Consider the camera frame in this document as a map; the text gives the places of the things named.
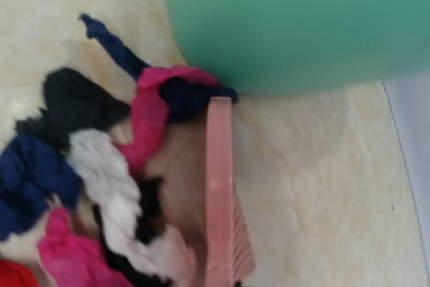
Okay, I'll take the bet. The pink plastic hand brush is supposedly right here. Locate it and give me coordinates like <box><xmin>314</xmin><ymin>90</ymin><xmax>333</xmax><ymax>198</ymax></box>
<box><xmin>204</xmin><ymin>97</ymin><xmax>255</xmax><ymax>287</ymax></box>

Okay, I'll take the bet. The magenta paper scrap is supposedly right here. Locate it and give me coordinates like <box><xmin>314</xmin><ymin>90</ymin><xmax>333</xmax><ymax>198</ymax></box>
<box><xmin>116</xmin><ymin>65</ymin><xmax>221</xmax><ymax>176</ymax></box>

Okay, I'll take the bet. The green plastic waste bin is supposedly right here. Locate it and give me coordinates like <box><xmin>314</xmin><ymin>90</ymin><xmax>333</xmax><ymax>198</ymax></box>
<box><xmin>166</xmin><ymin>0</ymin><xmax>429</xmax><ymax>94</ymax></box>

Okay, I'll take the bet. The black paper scrap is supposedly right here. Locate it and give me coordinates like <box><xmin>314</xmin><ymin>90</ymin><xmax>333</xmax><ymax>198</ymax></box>
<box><xmin>15</xmin><ymin>67</ymin><xmax>130</xmax><ymax>150</ymax></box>

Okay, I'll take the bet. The dark blue paper scrap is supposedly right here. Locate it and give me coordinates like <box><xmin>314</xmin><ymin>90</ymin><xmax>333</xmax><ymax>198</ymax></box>
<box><xmin>1</xmin><ymin>134</ymin><xmax>81</xmax><ymax>241</ymax></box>

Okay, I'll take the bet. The red paper scrap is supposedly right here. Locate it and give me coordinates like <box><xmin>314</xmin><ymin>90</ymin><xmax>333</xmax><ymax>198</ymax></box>
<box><xmin>0</xmin><ymin>260</ymin><xmax>38</xmax><ymax>287</ymax></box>

